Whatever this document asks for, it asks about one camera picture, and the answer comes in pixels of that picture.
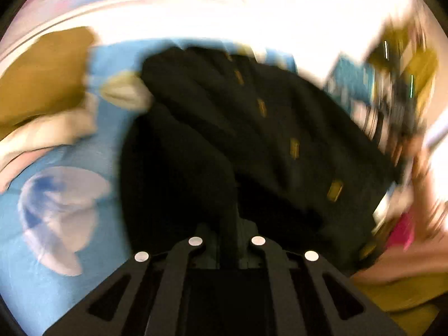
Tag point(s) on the blue floral bed sheet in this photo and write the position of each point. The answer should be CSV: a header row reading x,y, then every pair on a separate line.
x,y
62,226

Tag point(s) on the black large garment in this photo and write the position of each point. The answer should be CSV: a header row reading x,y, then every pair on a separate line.
x,y
228,137

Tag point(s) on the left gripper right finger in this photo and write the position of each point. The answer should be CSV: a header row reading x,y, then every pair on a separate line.
x,y
310,297

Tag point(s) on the person's right hand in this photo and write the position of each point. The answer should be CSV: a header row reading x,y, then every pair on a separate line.
x,y
422,229

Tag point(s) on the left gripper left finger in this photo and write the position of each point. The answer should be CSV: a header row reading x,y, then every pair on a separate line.
x,y
140,298

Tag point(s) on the mustard yellow pillow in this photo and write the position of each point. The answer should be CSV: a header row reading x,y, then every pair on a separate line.
x,y
46,79

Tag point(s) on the cream white cloth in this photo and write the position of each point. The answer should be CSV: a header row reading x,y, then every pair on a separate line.
x,y
30,142

